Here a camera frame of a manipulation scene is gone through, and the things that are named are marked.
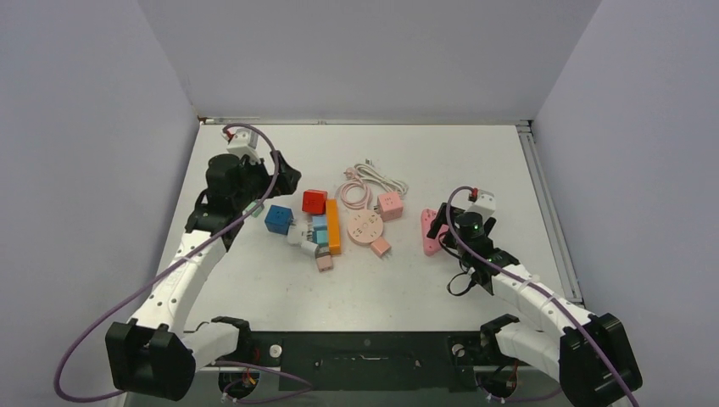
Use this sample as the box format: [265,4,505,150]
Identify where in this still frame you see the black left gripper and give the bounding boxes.
[232,151,299,209]

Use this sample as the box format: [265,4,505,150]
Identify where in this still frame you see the red cube socket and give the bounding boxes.
[301,189,328,215]

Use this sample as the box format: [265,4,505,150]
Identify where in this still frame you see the pink triangular power strip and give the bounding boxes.
[420,208,449,258]

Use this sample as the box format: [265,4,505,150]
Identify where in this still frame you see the blue cube socket adapter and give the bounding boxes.
[265,205,294,236]

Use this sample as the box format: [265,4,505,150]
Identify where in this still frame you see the light green plug charger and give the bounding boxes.
[244,201,265,218]

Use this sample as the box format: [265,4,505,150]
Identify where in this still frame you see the light blue plug charger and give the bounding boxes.
[311,215,328,231]

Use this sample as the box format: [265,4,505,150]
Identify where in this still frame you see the orange power strip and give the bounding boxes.
[326,199,342,255]

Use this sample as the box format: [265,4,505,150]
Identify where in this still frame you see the white adapter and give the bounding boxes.
[286,220,314,246]

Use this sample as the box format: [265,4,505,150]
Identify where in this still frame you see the pink cube socket adapter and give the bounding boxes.
[376,191,404,222]

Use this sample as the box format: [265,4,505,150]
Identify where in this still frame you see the white power cord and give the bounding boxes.
[351,158,410,198]

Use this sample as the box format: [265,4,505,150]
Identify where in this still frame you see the pink round socket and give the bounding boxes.
[346,209,384,246]

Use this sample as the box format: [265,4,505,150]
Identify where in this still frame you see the pink brown plug charger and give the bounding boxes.
[315,251,334,272]

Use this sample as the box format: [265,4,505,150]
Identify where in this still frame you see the teal plug charger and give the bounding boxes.
[313,230,329,247]

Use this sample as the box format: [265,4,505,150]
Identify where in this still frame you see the white plug charger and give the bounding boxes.
[299,240,320,258]

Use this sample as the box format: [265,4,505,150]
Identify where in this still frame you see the salmon pink plug charger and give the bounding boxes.
[370,237,392,259]

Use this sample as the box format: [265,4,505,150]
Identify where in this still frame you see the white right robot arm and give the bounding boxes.
[421,203,643,406]

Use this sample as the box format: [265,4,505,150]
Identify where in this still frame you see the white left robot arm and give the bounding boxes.
[105,152,301,401]

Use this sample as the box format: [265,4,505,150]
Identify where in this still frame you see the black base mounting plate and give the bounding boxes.
[223,331,516,392]

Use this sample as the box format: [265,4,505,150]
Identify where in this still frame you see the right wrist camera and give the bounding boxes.
[466,190,497,222]

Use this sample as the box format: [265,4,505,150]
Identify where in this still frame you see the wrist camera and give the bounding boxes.
[466,190,497,222]
[222,127,260,164]

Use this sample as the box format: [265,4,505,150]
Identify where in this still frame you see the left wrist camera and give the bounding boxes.
[222,127,260,164]

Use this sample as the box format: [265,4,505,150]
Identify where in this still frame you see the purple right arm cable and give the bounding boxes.
[445,186,642,407]

